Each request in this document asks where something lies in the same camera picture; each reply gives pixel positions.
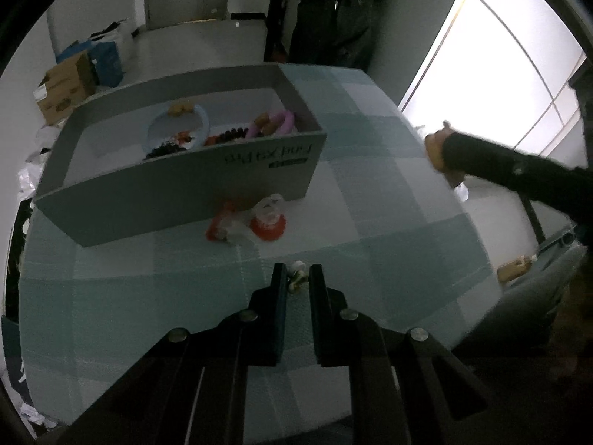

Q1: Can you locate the blue storage box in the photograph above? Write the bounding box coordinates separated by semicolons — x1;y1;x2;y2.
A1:
56;40;124;88

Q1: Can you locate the black hanging jacket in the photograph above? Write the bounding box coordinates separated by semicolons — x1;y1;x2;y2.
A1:
264;0;387;71

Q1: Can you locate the black beaded bracelet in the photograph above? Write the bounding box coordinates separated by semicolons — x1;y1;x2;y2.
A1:
142;125;249;162

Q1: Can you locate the red plastic-wrapped jewelry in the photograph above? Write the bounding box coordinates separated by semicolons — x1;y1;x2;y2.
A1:
205;194;286;243

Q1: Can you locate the purple ring bracelet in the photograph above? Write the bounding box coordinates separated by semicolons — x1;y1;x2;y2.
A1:
245;108;296;139

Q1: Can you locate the teal plaid bed cover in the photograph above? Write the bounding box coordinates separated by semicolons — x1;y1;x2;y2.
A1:
19;65;501;423

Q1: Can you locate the black sleeved right forearm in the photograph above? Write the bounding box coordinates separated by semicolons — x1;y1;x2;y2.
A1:
442;133;592;227

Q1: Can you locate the grey cardboard box lid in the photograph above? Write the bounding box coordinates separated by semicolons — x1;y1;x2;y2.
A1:
34;65;327;246

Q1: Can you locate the brown cardboard box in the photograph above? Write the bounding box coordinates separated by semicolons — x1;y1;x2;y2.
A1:
33;51;96;125

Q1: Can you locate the right hand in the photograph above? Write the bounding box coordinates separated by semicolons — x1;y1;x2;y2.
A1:
424;121;464;189

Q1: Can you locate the small green white earring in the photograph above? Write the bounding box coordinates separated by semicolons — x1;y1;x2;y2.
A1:
288;260;309;294

